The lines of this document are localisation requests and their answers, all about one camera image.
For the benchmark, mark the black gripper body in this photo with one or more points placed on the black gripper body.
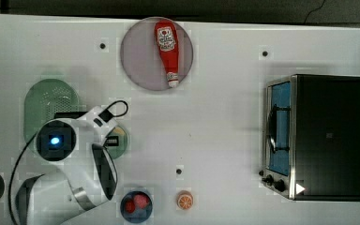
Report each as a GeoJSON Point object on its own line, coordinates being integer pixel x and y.
{"type": "Point", "coordinates": [112, 141]}

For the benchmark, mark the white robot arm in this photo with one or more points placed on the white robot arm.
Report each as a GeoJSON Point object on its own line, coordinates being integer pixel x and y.
{"type": "Point", "coordinates": [83, 176]}

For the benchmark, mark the green mug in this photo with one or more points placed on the green mug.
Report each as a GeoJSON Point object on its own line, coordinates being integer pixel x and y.
{"type": "Point", "coordinates": [118, 151]}

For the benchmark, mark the red toy fruit in bowl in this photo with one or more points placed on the red toy fruit in bowl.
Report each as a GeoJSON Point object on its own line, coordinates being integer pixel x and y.
{"type": "Point", "coordinates": [138, 201]}

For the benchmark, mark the blue bowl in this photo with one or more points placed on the blue bowl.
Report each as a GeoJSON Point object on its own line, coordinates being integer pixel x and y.
{"type": "Point", "coordinates": [140, 215]}

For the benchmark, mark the grey round plate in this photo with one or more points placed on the grey round plate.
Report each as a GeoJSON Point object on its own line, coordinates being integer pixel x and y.
{"type": "Point", "coordinates": [140, 58]}

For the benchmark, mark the orange slice toy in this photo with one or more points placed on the orange slice toy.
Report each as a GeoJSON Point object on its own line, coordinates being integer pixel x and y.
{"type": "Point", "coordinates": [184, 200]}

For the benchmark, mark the red ketchup bottle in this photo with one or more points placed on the red ketchup bottle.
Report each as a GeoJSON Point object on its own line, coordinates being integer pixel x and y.
{"type": "Point", "coordinates": [167, 45]}

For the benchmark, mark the black toaster oven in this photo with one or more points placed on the black toaster oven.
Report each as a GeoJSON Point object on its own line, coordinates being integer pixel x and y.
{"type": "Point", "coordinates": [312, 138]}

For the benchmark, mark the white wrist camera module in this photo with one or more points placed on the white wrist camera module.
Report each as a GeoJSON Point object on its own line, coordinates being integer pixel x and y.
{"type": "Point", "coordinates": [98, 117]}

